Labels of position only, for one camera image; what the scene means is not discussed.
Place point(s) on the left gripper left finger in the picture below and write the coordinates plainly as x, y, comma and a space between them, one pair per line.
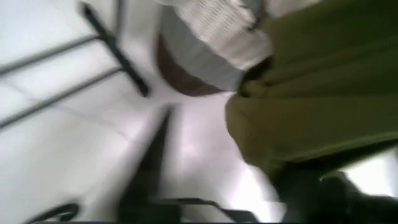
149, 193

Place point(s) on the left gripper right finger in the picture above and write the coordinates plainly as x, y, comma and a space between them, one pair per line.
317, 202

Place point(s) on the green shirt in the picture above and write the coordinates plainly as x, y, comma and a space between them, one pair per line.
311, 93

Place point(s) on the black clothes rack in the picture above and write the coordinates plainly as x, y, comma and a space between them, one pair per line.
124, 62

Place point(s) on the white laundry basket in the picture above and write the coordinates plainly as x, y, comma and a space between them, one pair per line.
217, 31

